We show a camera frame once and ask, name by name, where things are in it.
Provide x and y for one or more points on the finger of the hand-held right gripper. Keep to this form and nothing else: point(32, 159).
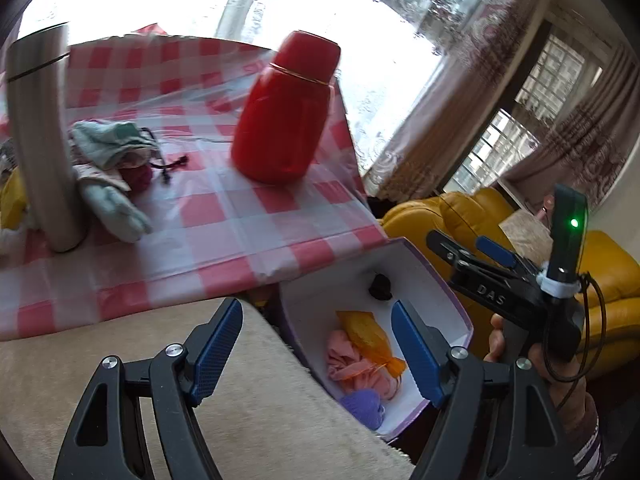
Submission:
point(495, 251)
point(445, 245)

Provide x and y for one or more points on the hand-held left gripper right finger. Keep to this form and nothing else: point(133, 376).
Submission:
point(415, 355)

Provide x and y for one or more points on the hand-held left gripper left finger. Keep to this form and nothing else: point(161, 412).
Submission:
point(220, 350)

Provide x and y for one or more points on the white box with purple edge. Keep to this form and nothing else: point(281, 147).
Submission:
point(425, 280)

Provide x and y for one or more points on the person's right forearm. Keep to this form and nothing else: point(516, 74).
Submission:
point(580, 420)

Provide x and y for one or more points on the person's right hand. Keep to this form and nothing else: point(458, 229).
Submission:
point(495, 340)

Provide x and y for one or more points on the beige sofa cover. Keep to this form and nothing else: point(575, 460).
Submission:
point(525, 232)

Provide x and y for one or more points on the yellow sofa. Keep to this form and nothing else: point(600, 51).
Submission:
point(425, 210)

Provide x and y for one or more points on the orange cloth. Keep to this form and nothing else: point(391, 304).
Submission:
point(367, 332)

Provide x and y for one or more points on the pink cloth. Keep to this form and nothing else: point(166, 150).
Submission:
point(345, 360)

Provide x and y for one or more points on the purple knitted item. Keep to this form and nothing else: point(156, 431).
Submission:
point(362, 405)

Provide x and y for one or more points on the small black item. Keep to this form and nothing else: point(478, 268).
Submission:
point(380, 286)

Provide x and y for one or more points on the beige plush cushion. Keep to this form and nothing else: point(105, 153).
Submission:
point(275, 410)

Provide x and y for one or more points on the brown patterned curtain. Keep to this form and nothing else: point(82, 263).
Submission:
point(450, 135)

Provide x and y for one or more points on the red checked tablecloth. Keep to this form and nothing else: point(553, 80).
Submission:
point(210, 240)

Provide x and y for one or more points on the window grille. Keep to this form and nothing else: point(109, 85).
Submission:
point(500, 135)

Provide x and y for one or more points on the red thermos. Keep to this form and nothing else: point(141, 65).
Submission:
point(280, 120)

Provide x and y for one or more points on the floral white cloth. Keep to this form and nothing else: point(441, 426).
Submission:
point(100, 172)

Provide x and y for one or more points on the light green knitted glove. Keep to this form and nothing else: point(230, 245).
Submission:
point(105, 140)

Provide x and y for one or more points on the yellow cloth item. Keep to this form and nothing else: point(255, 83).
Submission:
point(12, 200)

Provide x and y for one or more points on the stainless steel thermos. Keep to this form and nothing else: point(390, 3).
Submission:
point(40, 135)

